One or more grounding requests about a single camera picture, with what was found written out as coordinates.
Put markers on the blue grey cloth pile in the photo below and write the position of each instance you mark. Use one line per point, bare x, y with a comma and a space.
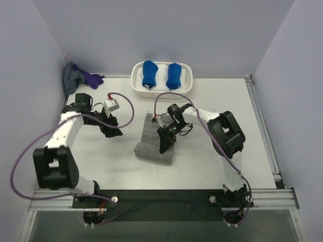
72, 77

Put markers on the right blue rolled towel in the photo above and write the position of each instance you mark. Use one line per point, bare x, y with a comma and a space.
174, 72

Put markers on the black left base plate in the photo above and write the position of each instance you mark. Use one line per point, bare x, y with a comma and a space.
87, 202

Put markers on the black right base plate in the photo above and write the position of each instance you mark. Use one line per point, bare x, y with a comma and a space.
217, 199

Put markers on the blue rolled towel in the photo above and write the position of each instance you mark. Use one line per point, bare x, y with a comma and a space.
149, 72
174, 72

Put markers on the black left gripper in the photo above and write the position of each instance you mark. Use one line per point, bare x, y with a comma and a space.
106, 124

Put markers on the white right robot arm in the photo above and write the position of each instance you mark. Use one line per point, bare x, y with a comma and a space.
227, 138

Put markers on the purple cloth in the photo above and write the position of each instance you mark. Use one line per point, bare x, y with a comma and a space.
93, 80

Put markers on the aluminium right side rail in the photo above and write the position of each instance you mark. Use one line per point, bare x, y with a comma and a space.
264, 134

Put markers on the grey towel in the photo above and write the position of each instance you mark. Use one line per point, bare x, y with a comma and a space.
148, 147

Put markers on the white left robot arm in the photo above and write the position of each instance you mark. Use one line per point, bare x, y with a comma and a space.
55, 166

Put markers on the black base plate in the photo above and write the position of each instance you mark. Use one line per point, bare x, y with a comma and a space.
217, 199
87, 202

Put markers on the left blue rolled towel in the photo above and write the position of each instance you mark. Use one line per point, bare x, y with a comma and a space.
149, 72

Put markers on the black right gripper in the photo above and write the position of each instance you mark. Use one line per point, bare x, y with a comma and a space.
167, 136

